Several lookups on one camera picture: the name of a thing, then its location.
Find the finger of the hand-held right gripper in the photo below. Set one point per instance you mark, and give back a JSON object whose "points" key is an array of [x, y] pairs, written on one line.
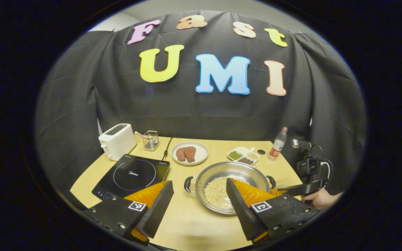
{"points": [[302, 189]]}

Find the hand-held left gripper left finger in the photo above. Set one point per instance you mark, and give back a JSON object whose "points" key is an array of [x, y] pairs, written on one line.
{"points": [[157, 209]]}

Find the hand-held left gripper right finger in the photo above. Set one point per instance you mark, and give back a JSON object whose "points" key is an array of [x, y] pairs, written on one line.
{"points": [[243, 212]]}

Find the black induction cooktop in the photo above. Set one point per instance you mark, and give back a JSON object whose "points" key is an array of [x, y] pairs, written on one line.
{"points": [[134, 172]]}

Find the stainless steel pot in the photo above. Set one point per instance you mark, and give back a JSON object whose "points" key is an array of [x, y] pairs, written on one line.
{"points": [[222, 170]]}

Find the pile of soybeans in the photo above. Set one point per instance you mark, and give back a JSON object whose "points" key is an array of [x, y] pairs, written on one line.
{"points": [[215, 191]]}

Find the clear water bottle red label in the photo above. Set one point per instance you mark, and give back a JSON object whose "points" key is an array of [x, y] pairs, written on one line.
{"points": [[277, 146]]}

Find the dark red beans heap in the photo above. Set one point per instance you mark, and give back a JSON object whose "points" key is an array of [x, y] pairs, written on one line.
{"points": [[245, 161]]}

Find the green beans heap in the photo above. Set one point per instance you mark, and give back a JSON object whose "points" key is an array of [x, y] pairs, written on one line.
{"points": [[235, 155]]}

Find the small yellow beans heap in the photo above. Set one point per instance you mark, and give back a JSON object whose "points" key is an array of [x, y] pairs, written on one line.
{"points": [[253, 156]]}

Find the red raw steak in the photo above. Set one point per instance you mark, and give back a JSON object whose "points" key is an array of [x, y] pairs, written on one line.
{"points": [[180, 154], [190, 154]]}

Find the white divided dish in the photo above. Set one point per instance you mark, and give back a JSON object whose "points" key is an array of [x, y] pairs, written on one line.
{"points": [[244, 150]]}

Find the white round plate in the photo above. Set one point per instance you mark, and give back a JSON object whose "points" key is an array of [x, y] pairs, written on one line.
{"points": [[201, 153]]}

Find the pink striped straw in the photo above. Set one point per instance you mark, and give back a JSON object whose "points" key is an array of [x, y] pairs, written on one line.
{"points": [[140, 134]]}

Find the white toaster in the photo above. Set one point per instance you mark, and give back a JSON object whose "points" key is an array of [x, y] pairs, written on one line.
{"points": [[117, 141]]}

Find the black backdrop cloth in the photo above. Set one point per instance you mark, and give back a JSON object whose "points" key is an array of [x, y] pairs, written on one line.
{"points": [[187, 115]]}

